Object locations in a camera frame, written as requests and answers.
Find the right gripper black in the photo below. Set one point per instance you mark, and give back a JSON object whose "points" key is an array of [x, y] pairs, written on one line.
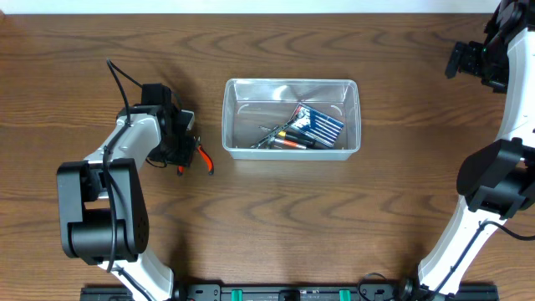
{"points": [[467, 64]]}

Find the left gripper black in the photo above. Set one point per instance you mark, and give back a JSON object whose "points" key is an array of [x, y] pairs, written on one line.
{"points": [[180, 155]]}

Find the orange handled cutting pliers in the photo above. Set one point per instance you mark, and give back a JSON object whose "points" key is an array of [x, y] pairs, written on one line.
{"points": [[196, 145]]}

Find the claw hammer orange black handle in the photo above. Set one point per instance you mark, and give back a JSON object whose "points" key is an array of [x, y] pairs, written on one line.
{"points": [[298, 144]]}

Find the silver offset ring wrench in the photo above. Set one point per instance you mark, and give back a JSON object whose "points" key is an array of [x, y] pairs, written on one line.
{"points": [[272, 134]]}

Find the black yellow handled screwdriver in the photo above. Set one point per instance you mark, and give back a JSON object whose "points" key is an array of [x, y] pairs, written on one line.
{"points": [[296, 138]]}

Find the blue precision screwdriver set case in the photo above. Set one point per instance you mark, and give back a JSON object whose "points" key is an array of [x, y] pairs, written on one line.
{"points": [[316, 125]]}

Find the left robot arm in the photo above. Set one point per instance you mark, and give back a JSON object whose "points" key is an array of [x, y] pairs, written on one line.
{"points": [[102, 213]]}

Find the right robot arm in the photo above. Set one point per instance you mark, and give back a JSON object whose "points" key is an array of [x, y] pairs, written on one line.
{"points": [[497, 181]]}

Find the clear plastic container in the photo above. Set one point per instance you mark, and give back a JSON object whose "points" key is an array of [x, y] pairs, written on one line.
{"points": [[254, 107]]}

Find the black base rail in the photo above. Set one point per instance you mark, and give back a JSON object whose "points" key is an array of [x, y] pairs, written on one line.
{"points": [[214, 292]]}

